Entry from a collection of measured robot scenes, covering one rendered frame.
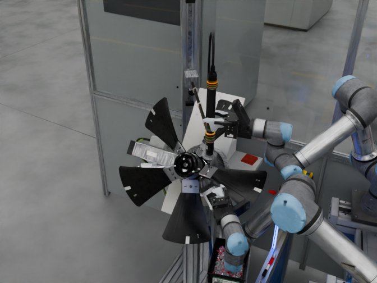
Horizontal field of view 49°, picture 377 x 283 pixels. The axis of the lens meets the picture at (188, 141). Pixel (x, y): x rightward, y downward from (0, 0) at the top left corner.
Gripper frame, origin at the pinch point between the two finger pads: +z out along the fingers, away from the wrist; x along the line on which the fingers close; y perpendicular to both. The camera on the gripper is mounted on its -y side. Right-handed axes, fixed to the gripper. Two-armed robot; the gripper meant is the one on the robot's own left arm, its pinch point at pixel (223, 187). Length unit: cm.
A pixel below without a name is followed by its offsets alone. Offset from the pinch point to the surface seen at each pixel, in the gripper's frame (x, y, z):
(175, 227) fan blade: 16.0, 23.5, -2.3
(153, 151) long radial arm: 1.8, 27.2, 40.0
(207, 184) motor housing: 10.2, 4.5, 16.3
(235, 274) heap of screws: 33.2, 1.0, -20.3
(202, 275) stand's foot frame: 109, 10, 42
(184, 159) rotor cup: -7.6, 13.8, 15.2
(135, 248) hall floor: 112, 54, 80
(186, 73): -23, 2, 75
